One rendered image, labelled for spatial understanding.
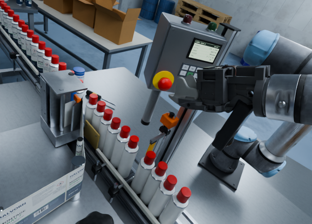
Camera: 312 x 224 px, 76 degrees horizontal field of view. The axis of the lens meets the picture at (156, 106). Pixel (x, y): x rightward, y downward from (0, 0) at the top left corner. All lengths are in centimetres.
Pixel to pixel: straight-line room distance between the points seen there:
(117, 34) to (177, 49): 172
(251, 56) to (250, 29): 659
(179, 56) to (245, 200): 80
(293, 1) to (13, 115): 673
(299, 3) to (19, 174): 686
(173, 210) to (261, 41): 51
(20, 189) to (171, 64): 62
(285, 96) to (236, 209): 77
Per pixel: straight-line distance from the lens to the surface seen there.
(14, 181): 84
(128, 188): 78
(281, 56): 44
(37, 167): 86
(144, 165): 68
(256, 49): 45
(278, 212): 121
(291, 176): 148
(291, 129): 91
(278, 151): 98
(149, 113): 73
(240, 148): 103
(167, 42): 51
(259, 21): 701
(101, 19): 231
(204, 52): 55
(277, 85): 35
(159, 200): 69
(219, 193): 105
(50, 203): 68
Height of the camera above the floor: 157
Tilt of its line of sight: 34 degrees down
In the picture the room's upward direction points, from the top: 21 degrees clockwise
